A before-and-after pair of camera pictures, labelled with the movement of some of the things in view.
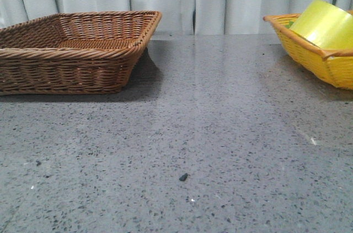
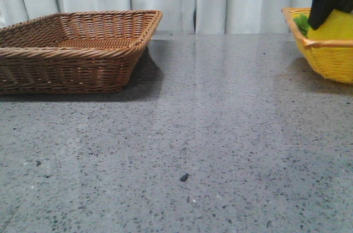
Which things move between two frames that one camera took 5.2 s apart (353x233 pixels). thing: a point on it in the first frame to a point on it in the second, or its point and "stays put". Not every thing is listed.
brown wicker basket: [77, 53] stays put
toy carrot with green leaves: [288, 26] to [303, 23]
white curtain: [190, 1] stays put
